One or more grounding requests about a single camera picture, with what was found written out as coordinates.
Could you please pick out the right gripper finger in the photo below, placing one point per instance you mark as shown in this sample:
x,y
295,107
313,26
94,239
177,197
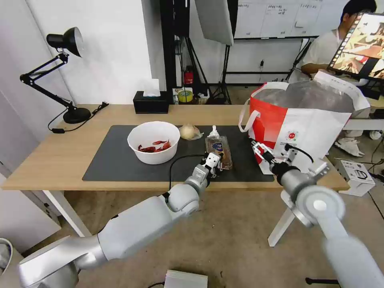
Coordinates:
x,y
259,154
265,149

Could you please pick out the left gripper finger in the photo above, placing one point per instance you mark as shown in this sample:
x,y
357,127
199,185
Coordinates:
x,y
221,166
204,156

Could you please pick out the clear plastic package blue label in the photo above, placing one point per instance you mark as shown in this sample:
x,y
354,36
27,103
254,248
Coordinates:
x,y
217,147

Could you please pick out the red white takeout bag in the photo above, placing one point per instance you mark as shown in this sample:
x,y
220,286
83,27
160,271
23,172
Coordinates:
x,y
312,126

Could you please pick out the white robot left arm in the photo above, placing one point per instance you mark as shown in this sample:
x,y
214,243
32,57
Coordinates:
x,y
144,219

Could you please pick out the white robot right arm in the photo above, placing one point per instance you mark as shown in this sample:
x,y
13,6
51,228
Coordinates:
x,y
315,204

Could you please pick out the crumpled pale wrapper ball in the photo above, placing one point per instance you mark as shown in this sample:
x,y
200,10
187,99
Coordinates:
x,y
188,131

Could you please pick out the red shell scraps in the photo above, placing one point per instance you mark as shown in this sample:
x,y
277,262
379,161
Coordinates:
x,y
157,146

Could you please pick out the white round bowl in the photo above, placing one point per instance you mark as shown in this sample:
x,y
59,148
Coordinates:
x,y
156,156

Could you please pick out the yellow green tape roll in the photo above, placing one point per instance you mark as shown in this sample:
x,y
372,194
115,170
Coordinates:
x,y
185,96

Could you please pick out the black light stand tripod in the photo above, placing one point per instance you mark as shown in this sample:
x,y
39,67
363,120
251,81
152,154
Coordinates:
x,y
221,90

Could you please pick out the black tissue box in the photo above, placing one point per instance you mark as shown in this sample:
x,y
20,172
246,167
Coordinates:
x,y
150,105

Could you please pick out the crumpled white paper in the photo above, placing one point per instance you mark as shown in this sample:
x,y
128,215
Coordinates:
x,y
349,147

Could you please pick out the white cardboard box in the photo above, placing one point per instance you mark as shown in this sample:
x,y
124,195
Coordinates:
x,y
357,178

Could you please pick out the red canister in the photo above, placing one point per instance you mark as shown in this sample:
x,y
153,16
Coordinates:
x,y
188,76

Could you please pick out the white tissue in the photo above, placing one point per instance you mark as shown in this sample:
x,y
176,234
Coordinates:
x,y
151,88

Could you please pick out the black desk mat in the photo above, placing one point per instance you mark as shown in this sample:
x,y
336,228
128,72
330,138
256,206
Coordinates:
x,y
114,156

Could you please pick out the white paper stack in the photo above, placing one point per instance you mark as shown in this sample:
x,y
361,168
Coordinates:
x,y
186,279

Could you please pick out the person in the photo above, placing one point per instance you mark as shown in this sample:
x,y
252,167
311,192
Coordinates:
x,y
324,51

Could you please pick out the black metal rack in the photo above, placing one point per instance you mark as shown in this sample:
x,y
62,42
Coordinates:
x,y
171,45

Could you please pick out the whiteboard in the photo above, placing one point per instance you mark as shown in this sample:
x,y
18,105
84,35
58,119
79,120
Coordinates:
x,y
270,18

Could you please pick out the white softbox light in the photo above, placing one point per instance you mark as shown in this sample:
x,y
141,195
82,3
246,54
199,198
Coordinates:
x,y
214,21

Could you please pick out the black desk lamp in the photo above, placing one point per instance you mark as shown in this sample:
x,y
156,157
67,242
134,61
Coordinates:
x,y
75,115

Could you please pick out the computer monitor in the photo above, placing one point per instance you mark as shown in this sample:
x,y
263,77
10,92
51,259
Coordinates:
x,y
360,45

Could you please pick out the wooden table white legs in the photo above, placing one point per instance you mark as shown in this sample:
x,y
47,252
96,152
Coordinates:
x,y
60,159

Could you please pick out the grey round bin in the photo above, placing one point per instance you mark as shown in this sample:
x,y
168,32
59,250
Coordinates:
x,y
4,255

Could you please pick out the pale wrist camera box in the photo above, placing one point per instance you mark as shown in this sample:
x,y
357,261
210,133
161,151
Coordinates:
x,y
213,159

